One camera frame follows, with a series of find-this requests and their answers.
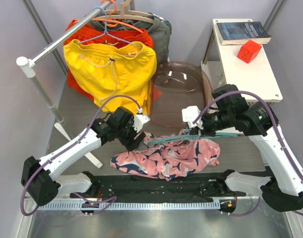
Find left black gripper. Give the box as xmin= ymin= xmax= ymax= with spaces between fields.
xmin=116 ymin=118 xmax=145 ymax=151

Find teal plastic hanger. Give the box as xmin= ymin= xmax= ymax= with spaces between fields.
xmin=147 ymin=129 xmax=238 ymax=146

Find pink whale print shorts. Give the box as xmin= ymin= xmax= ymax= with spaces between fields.
xmin=110 ymin=130 xmax=221 ymax=181

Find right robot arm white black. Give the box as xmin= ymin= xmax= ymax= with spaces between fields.
xmin=193 ymin=84 xmax=303 ymax=214

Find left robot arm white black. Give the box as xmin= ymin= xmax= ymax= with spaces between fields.
xmin=21 ymin=107 xmax=150 ymax=207

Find yellow shorts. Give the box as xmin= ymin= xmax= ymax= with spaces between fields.
xmin=63 ymin=39 xmax=156 ymax=114

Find orange shorts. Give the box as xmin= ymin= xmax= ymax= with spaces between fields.
xmin=63 ymin=18 xmax=154 ymax=100

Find orange plastic hanger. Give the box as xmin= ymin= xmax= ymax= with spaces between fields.
xmin=92 ymin=0 xmax=145 ymax=33

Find beige wooden hanger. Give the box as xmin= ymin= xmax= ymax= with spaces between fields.
xmin=108 ymin=0 xmax=154 ymax=24

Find transparent brown plastic basin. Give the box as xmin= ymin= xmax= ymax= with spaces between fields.
xmin=150 ymin=61 xmax=212 ymax=128

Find white two-tier shelf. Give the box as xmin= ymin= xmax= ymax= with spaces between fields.
xmin=201 ymin=18 xmax=283 ymax=105

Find red cube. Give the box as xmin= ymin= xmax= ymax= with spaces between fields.
xmin=237 ymin=40 xmax=262 ymax=63

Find dark blue book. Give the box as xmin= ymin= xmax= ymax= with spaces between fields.
xmin=216 ymin=21 xmax=271 ymax=45

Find grey garment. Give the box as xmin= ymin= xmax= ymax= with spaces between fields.
xmin=88 ymin=12 xmax=172 ymax=65

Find silver clothes rack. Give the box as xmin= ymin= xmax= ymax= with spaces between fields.
xmin=16 ymin=0 xmax=103 ymax=169

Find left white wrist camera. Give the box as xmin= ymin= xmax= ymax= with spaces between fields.
xmin=132 ymin=108 xmax=151 ymax=132

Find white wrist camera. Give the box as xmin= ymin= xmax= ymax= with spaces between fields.
xmin=132 ymin=108 xmax=151 ymax=132
xmin=182 ymin=106 xmax=203 ymax=129

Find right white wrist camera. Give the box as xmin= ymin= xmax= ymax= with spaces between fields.
xmin=182 ymin=106 xmax=203 ymax=129

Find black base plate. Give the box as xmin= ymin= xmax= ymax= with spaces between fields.
xmin=80 ymin=173 xmax=246 ymax=203

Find perforated metal cable rail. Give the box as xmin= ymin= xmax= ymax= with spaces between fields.
xmin=39 ymin=199 xmax=220 ymax=211

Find blue wire hanger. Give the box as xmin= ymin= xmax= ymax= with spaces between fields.
xmin=78 ymin=6 xmax=142 ymax=50

